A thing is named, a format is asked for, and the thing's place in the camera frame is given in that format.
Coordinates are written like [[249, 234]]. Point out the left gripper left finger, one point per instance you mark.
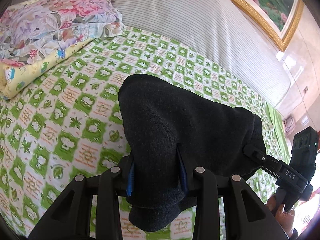
[[69, 216]]

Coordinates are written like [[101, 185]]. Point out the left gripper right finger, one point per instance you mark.
[[246, 216]]

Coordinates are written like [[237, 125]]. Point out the black fleece pants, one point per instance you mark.
[[161, 122]]

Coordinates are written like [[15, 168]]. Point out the person's right hand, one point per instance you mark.
[[284, 218]]

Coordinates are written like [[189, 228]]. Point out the purple white pillow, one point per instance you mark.
[[289, 124]]

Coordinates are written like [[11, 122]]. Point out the plain green sheet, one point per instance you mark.
[[278, 143]]

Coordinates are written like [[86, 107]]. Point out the green frog patterned bedsheet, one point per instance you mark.
[[67, 122]]

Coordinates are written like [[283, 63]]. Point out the gold framed floral painting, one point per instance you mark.
[[278, 19]]

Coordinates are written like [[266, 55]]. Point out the floral folded quilt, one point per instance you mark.
[[38, 34]]

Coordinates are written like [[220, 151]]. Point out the striped white mattress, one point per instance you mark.
[[220, 32]]

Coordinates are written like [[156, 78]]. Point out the black camera box right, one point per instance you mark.
[[304, 152]]

